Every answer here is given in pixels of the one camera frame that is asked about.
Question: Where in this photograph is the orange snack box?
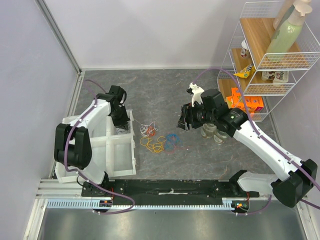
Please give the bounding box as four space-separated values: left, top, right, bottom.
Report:
225 87 264 119

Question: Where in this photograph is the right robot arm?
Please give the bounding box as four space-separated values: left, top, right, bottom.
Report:
177 83 319 208

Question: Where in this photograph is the yellow wire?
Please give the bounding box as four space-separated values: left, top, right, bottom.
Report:
140 136 167 154

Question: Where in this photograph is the glass water bottle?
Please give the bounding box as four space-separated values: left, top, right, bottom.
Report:
200 123 217 139
213 129 229 145

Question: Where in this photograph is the white wire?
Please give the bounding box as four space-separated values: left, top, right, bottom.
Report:
134 120 159 138

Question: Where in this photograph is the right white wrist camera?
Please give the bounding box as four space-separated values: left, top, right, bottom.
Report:
186 82 204 107

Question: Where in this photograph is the green lotion pump bottle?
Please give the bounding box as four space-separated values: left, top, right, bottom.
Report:
266 0 313 63

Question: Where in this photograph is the left glass water bottle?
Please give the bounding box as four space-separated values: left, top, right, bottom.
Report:
200 123 217 139

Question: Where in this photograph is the white wire shelf rack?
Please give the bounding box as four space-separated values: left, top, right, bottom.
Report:
217 1 320 122

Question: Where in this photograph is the aluminium corner post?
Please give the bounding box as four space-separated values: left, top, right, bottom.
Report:
34 0 83 75

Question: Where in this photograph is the small white cup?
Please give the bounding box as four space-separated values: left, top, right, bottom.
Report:
240 39 250 59

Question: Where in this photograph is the pink wire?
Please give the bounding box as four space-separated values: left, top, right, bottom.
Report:
166 141 190 154

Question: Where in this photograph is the yellow snack bag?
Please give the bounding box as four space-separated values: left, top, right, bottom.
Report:
234 63 256 79

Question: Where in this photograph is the white compartment tray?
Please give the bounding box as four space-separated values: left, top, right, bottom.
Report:
55 110 136 183

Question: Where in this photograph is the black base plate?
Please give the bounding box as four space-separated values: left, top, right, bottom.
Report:
81 178 261 206

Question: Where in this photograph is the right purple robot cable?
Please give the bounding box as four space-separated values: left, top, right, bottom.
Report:
192 67 320 216

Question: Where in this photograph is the right glass water bottle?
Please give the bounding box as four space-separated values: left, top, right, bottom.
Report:
213 129 229 145

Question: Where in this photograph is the beige pump bottle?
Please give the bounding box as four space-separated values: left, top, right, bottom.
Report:
273 0 310 30

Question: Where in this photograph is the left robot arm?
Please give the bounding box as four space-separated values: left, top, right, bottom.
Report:
53 85 130 197

